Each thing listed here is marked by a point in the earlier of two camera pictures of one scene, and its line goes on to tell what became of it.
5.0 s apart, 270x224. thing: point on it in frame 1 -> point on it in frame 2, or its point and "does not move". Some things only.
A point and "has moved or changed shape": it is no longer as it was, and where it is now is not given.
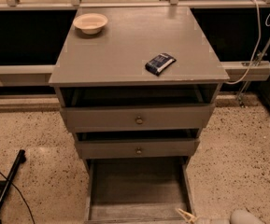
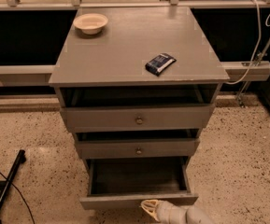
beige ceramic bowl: (91, 23) does not move
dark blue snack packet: (160, 63) does not move
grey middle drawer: (102, 148) does not move
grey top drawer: (138, 118) does not move
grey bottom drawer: (137, 190) has moved or changed shape
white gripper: (206, 220) -> (166, 209)
